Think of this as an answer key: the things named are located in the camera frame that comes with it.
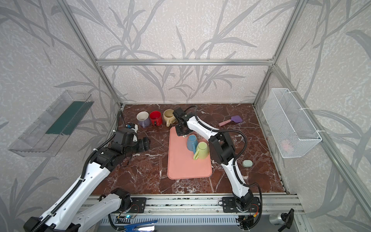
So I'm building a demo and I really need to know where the beige speckled round mug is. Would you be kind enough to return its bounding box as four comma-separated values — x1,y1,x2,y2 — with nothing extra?
163,109,177,127

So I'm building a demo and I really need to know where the red mug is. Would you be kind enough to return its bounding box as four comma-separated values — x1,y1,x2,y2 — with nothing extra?
149,111,162,126

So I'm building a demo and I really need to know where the lavender purple mug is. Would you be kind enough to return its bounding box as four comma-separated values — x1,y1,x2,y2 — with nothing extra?
136,111,151,128

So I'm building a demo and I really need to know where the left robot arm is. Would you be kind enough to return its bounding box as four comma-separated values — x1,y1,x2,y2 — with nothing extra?
24,128,151,232

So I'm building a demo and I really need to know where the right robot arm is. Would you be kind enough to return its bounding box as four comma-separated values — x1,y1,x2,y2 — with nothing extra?
173,107,254,212

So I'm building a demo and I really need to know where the blue dotted mug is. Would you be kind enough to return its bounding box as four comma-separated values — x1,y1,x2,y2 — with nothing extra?
186,134,198,154

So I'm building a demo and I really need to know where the light green mug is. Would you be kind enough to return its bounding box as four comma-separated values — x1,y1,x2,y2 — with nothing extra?
193,142,209,160

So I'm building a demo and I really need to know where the pink plastic tray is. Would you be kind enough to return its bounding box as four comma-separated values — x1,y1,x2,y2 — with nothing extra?
167,127,212,180

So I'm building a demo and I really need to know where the purple pink spatula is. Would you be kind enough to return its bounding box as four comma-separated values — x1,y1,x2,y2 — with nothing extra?
218,116,243,127

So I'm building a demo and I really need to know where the pale green round lid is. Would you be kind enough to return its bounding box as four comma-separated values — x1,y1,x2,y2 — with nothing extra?
242,159,253,168

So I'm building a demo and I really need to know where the black clamp knob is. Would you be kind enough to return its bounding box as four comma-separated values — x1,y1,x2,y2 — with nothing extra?
269,209,295,232

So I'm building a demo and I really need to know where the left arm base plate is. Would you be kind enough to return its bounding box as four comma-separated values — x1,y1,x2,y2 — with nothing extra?
115,197,147,214

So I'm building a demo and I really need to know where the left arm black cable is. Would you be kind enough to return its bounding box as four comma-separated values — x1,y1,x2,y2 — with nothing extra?
28,109,128,232

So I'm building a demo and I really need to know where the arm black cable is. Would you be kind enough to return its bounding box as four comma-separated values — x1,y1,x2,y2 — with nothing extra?
184,105,263,230
28,109,128,232

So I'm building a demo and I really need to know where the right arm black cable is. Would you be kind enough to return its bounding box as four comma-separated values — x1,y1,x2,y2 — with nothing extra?
184,105,263,230

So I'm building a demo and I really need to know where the clear plastic wall shelf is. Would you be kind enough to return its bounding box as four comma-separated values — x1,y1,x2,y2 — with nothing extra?
8,90,94,158

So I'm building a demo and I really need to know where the blue handled tool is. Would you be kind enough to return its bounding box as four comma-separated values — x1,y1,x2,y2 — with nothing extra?
124,220,157,232

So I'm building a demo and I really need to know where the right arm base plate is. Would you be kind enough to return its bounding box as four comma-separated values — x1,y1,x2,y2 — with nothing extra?
218,197,260,214

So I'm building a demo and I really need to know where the white wire basket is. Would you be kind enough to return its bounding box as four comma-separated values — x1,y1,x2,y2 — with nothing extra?
262,88,322,159

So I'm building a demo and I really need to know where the aluminium front rail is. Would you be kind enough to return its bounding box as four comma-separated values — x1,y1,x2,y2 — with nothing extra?
59,194,305,225

